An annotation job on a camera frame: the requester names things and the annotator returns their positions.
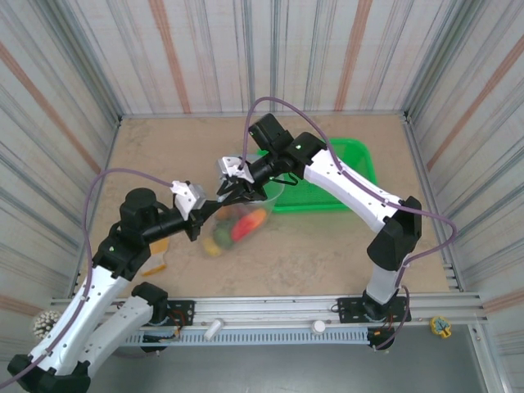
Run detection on yellow work glove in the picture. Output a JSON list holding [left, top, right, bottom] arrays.
[[141, 239, 170, 276]]

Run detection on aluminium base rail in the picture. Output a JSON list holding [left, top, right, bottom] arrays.
[[48, 291, 490, 327]]

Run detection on red yellow toy pepper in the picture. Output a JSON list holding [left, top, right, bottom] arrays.
[[231, 207, 268, 242]]

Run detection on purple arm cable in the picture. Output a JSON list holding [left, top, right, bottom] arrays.
[[0, 167, 177, 390], [241, 96, 458, 351]]

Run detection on yellow tree toy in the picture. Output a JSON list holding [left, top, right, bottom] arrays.
[[428, 314, 453, 340]]

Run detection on dark green toy avocado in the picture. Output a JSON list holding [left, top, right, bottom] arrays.
[[213, 231, 235, 250]]

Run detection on aluminium side profile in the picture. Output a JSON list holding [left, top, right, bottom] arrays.
[[403, 110, 466, 292]]

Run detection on green plastic basket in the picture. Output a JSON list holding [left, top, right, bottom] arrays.
[[256, 138, 377, 215]]

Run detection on white bumpy ball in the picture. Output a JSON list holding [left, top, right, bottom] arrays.
[[31, 309, 61, 341]]

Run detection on clear zip-top bag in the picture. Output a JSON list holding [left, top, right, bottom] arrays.
[[200, 155, 286, 259]]

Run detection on red black motor wires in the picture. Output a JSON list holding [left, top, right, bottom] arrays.
[[169, 309, 184, 341], [370, 313, 396, 339]]

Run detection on slotted grey cable duct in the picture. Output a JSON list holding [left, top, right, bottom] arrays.
[[118, 327, 372, 345]]

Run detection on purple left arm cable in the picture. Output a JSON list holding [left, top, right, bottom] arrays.
[[0, 167, 177, 390]]

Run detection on white plastic cylinder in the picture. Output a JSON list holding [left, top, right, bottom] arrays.
[[203, 318, 225, 341]]

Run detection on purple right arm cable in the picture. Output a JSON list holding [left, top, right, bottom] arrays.
[[241, 96, 458, 351]]

